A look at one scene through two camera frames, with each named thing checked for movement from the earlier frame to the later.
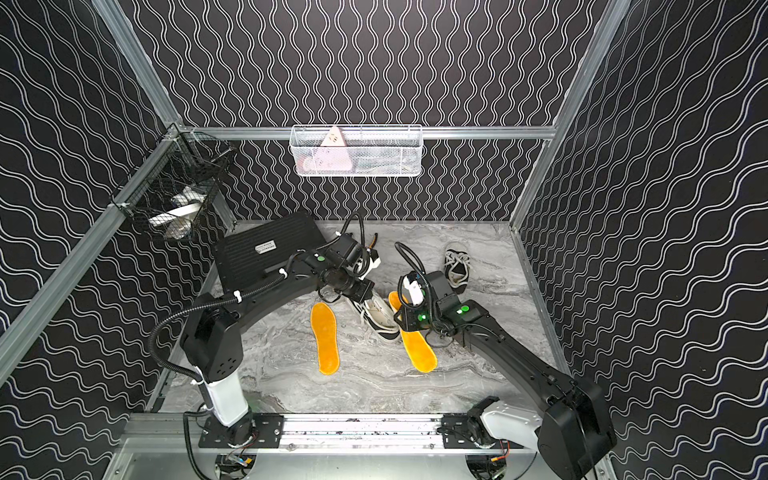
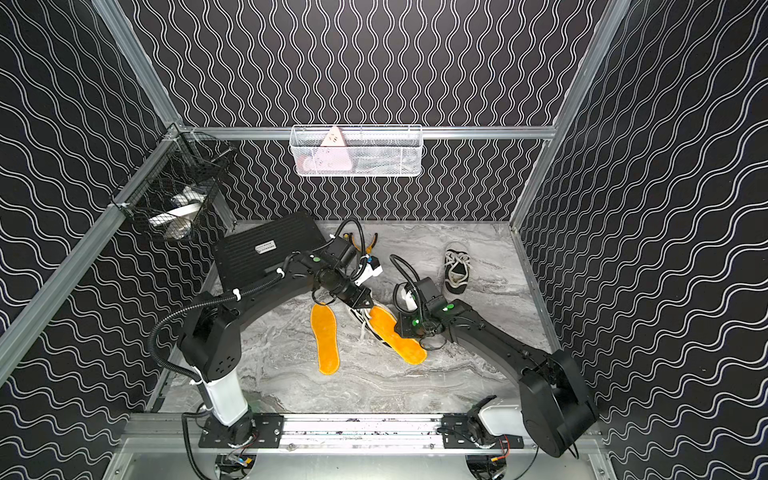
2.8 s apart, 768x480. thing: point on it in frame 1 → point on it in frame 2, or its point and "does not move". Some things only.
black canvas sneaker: (378, 312) → (363, 316)
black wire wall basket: (171, 191) does not move
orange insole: (418, 347) → (408, 348)
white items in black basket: (179, 220) does not move
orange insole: (324, 326) does not move
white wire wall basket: (356, 149) does not move
